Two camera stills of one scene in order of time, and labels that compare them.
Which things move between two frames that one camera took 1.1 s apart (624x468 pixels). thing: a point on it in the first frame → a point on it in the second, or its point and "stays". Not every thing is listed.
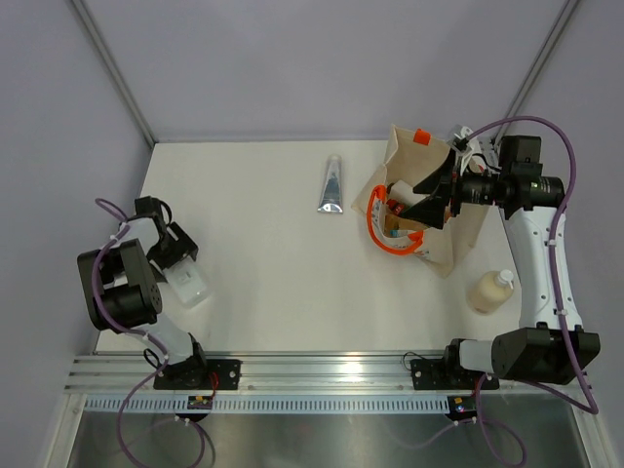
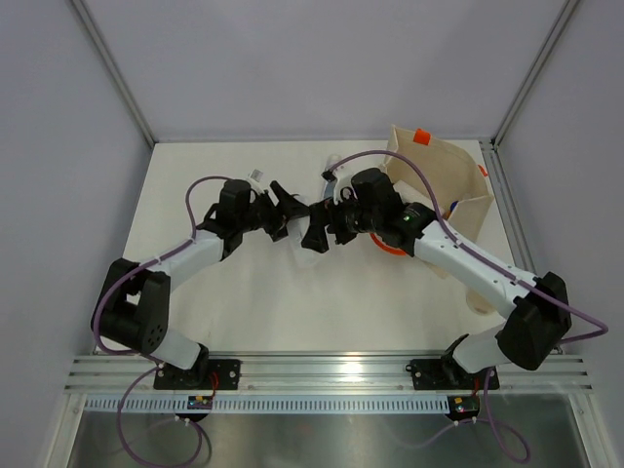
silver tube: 331,200 stays
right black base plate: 440,374 stays
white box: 187,282 → 302,256
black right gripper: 445,180 → 327,214
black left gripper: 182,247 → 287,207
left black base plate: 198,373 stays
